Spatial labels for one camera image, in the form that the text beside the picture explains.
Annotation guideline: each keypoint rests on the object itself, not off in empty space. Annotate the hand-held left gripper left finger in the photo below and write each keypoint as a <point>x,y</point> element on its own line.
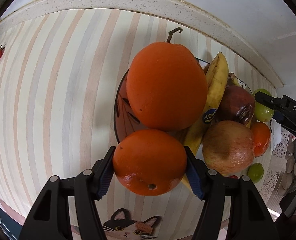
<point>105,180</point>

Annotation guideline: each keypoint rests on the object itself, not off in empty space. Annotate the striped cat print mat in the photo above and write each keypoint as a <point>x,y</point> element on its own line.
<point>50,105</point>

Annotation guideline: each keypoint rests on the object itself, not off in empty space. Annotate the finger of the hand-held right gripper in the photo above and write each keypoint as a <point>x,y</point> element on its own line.
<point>269,100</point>
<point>278,116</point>

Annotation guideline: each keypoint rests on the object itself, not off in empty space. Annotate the green lime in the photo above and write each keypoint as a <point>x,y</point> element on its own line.
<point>261,112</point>

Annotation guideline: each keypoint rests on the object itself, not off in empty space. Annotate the large orange with stem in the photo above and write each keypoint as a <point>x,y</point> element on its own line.
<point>166,85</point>

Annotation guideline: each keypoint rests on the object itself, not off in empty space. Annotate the small orange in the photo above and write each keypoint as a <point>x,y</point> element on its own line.
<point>261,137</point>
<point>150,160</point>

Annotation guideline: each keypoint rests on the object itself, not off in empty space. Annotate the dark red pomegranate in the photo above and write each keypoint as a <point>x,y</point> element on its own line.
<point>234,102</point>

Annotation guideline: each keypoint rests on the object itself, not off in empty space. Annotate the blue cabinet front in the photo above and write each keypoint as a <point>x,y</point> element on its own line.
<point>5,226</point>

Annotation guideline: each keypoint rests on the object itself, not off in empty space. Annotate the reddish brown apple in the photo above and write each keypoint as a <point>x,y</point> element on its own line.
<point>227,147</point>

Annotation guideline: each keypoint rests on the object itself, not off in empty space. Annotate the patterned glass sliding door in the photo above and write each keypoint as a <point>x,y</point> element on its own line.
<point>272,180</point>

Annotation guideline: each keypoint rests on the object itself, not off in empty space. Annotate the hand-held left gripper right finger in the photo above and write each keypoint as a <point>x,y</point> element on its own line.
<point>195,180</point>

